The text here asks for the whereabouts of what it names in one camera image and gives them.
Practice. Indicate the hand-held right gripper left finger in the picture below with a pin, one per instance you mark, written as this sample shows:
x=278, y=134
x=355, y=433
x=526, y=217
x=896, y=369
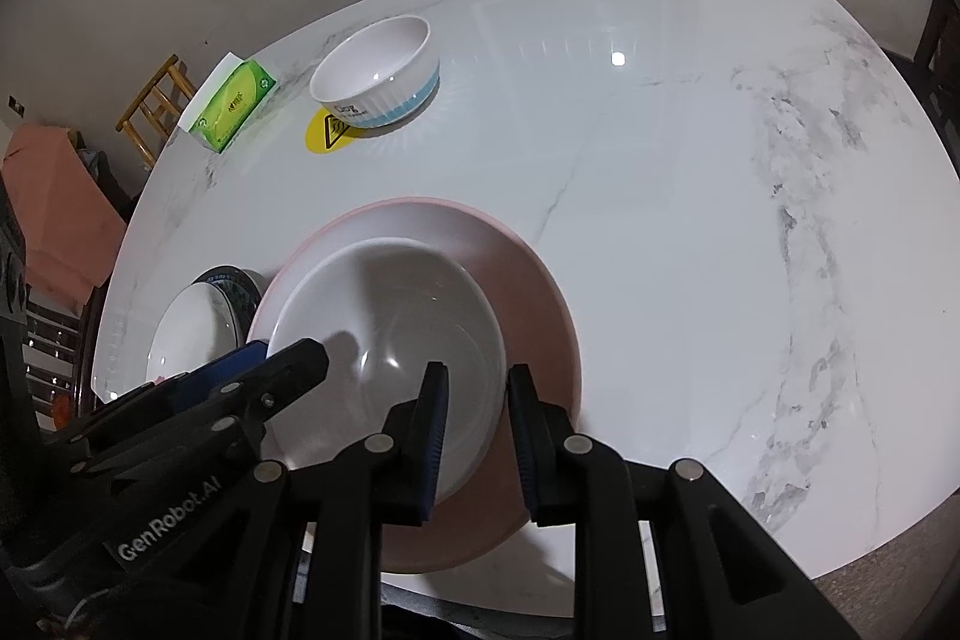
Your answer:
x=435, y=431

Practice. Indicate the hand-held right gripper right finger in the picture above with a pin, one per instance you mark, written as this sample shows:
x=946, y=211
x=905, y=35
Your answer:
x=525, y=439

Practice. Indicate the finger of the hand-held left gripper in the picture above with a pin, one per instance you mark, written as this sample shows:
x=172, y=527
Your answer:
x=289, y=370
x=217, y=366

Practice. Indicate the white plate with pink flowers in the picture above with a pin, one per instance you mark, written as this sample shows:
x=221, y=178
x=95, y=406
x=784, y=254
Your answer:
x=191, y=325

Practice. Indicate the blue floral plate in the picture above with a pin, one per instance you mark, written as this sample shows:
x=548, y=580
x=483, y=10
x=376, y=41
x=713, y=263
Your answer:
x=244, y=291

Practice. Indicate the white bowl with pink stripes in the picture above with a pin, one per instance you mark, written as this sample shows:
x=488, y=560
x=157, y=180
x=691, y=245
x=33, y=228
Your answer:
x=390, y=302

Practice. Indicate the dark clothing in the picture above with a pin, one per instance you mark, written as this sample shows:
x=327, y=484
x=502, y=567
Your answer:
x=112, y=190

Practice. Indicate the dark furniture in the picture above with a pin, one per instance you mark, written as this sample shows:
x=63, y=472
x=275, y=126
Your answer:
x=15, y=310

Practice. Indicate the pink cloth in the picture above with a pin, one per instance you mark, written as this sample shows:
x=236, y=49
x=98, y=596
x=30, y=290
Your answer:
x=52, y=212

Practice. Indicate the round yellow sticker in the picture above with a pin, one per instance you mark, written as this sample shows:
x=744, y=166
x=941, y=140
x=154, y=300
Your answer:
x=322, y=138

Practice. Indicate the green tissue pack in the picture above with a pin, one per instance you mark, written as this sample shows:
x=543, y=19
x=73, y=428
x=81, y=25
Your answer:
x=232, y=104

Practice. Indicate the bamboo chair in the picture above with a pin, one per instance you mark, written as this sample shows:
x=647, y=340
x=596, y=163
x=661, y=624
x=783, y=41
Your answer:
x=146, y=91

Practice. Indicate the white bowl with blue stripes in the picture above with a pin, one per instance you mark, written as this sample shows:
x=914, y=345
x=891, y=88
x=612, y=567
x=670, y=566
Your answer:
x=375, y=63

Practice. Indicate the dark wooden chair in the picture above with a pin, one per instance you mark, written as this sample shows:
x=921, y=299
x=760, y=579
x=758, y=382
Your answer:
x=937, y=40

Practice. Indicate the dark wall switch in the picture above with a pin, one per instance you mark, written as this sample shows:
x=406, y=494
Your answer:
x=16, y=104

